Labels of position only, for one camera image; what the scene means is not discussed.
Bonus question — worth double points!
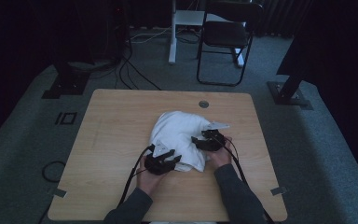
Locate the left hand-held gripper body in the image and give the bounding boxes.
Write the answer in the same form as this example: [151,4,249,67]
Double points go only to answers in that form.
[144,139,175,175]

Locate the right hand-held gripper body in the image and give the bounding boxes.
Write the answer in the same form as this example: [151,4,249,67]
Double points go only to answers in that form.
[201,120,231,152]

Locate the white tiered skirt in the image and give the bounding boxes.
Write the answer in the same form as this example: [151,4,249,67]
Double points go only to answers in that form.
[148,110,213,173]

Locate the person's right hand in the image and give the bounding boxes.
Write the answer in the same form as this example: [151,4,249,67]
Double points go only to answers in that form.
[206,136,233,171]

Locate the person's left hand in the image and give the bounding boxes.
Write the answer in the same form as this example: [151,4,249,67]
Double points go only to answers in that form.
[136,164,169,198]

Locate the grey tape piece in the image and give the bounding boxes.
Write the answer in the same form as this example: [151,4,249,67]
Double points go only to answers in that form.
[51,187,68,199]
[269,186,288,196]

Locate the black slanted stand with base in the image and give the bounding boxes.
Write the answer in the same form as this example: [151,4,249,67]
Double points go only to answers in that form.
[267,69,314,110]

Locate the black folding chair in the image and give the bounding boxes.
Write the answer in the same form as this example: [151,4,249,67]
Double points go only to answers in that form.
[196,0,264,88]

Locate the black stand with flat base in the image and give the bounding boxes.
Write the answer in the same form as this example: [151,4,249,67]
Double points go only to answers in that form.
[41,60,91,100]

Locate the dark equipment tower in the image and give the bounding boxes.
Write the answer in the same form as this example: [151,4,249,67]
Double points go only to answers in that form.
[105,0,132,62]

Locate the dark curtain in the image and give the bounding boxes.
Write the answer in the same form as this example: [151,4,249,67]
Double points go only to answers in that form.
[255,0,311,39]

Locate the left hand-held gripper black cable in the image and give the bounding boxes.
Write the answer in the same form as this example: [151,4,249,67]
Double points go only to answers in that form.
[116,144,155,209]

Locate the hand-held gripper black cable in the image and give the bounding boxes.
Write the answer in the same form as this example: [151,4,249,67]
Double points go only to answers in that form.
[217,136,276,224]
[116,144,155,209]

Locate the right hand-held gripper black cable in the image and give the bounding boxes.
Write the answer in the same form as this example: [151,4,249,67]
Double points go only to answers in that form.
[217,136,276,224]

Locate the black floor cables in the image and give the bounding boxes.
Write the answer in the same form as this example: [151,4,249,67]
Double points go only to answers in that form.
[115,46,162,91]

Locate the white desk frame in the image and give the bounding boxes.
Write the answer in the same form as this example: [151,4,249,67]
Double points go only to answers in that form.
[167,0,246,68]

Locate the white floor cable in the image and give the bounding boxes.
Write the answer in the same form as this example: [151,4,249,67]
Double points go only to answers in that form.
[130,27,172,45]

